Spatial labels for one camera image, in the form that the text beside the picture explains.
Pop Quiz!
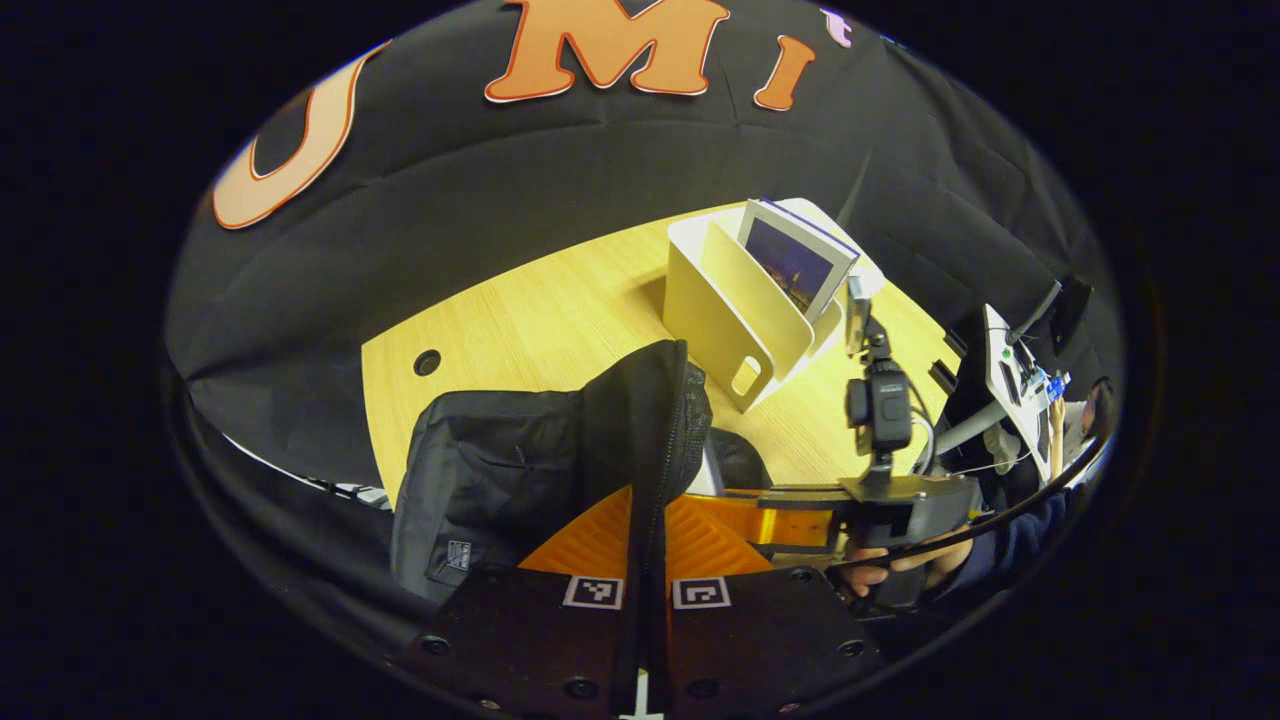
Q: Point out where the black monitor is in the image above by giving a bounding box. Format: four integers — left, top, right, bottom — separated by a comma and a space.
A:
1008, 275, 1097, 373

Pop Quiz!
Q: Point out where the white bookshelf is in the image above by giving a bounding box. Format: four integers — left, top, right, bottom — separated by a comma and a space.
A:
662, 198, 887, 414

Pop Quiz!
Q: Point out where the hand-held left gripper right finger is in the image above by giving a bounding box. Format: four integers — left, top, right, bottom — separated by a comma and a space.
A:
665, 495, 887, 719

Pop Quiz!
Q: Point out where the black schoolbag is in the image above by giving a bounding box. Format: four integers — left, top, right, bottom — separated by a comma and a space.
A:
390, 340, 776, 716

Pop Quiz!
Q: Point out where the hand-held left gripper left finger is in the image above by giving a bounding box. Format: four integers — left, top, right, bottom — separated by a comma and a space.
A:
405, 485, 636, 720

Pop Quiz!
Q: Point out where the blue picture cover book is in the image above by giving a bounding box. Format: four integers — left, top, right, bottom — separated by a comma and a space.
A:
738, 198, 861, 323

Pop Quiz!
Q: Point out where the white equipment panel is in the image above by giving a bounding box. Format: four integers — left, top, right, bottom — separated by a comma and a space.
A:
984, 305, 1053, 483

